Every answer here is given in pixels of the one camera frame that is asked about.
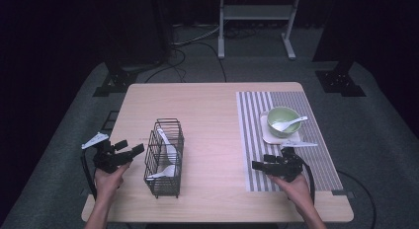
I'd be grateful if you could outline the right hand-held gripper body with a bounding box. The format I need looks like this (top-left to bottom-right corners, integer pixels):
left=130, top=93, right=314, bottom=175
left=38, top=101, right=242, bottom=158
left=278, top=139, right=319, bottom=184

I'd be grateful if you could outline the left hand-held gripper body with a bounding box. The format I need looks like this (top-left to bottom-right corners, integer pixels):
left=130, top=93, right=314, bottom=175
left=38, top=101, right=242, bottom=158
left=80, top=131, right=132, bottom=175

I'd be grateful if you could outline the green bowl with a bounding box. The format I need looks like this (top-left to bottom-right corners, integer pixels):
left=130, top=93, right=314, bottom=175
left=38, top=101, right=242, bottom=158
left=266, top=106, right=302, bottom=139

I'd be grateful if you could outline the white ceramic spoon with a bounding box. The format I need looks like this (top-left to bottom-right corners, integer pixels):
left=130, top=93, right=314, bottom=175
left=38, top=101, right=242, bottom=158
left=145, top=165, right=177, bottom=182
left=156, top=127, right=178, bottom=165
left=270, top=115, right=309, bottom=132

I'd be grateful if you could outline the black wire basket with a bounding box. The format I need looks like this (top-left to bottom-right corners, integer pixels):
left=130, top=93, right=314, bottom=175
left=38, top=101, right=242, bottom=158
left=143, top=117, right=185, bottom=200

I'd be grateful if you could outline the person's left hand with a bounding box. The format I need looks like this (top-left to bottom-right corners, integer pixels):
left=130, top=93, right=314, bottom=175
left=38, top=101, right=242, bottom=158
left=94, top=161, right=132, bottom=201

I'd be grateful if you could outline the person's right hand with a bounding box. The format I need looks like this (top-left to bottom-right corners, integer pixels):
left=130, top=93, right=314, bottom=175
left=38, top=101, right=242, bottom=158
left=267, top=174, right=313, bottom=207

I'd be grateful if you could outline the grey striped placemat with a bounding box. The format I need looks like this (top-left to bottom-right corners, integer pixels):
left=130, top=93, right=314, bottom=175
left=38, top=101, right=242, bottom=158
left=235, top=90, right=344, bottom=193

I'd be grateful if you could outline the white square plate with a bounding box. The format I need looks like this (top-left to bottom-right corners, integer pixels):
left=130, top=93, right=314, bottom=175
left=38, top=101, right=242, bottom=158
left=259, top=112, right=302, bottom=146

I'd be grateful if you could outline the black stand base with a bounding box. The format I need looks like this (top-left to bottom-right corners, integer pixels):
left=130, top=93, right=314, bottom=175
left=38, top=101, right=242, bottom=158
left=92, top=61, right=140, bottom=98
left=314, top=60, right=367, bottom=98

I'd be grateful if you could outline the white metal stand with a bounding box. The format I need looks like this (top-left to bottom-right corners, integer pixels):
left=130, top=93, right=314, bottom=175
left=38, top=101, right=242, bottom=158
left=217, top=0, right=302, bottom=61

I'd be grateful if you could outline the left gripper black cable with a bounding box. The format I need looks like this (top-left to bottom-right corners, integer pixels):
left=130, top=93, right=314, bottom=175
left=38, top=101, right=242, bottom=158
left=80, top=146, right=99, bottom=201

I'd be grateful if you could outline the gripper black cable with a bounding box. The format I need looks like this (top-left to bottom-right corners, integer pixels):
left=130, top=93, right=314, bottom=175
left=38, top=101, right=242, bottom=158
left=294, top=153, right=377, bottom=229
left=80, top=146, right=99, bottom=201

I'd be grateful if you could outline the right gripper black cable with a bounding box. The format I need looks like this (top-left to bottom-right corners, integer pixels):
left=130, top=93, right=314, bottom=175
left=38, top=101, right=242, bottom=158
left=294, top=153, right=377, bottom=229

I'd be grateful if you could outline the black floor frame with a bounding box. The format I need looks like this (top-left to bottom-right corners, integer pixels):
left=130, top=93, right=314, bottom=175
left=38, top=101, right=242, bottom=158
left=100, top=110, right=120, bottom=132

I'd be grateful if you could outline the black floor cable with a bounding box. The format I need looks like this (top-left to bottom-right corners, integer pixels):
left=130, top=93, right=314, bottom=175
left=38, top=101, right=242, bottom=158
left=143, top=40, right=228, bottom=84

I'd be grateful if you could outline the grey floor cable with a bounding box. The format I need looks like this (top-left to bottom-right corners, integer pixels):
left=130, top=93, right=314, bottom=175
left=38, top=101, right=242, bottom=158
left=171, top=23, right=221, bottom=47

